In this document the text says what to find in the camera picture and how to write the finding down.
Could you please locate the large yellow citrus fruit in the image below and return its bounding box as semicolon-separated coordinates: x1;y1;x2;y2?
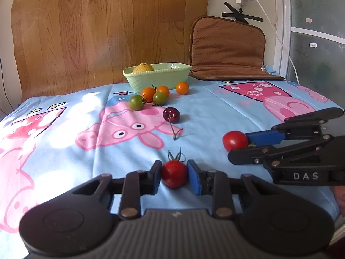
133;63;154;73

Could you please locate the orange cherry tomato small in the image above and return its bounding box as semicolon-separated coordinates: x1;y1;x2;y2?
156;85;169;97

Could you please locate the wood pattern vinyl sheet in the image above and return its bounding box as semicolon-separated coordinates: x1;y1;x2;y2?
11;0;208;100

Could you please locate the brown seat cushion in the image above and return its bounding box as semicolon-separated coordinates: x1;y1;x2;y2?
189;16;283;81

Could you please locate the dark red cherry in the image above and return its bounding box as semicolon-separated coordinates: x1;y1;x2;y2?
163;107;184;140

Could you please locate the orange cherry tomato back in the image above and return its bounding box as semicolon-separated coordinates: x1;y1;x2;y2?
140;84;156;103

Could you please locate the green cherry tomato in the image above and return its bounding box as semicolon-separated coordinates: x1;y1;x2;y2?
128;95;146;111
153;91;168;106

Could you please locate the blue cartoon pig blanket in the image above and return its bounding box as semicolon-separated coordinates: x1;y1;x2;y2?
1;78;335;258

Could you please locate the red cherry tomato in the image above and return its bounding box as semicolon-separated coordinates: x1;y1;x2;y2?
161;149;188;189
222;130;248;152

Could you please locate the white cable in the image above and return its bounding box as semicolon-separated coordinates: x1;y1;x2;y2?
246;0;301;85

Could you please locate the light green ceramic dish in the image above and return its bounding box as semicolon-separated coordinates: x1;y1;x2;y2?
123;63;192;93

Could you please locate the black tape cross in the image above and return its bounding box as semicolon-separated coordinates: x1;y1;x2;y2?
222;1;264;24

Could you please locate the green cherry tomato back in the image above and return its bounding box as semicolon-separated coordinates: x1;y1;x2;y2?
128;95;146;111

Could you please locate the dark wall cable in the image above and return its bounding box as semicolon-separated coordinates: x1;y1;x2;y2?
0;56;14;117

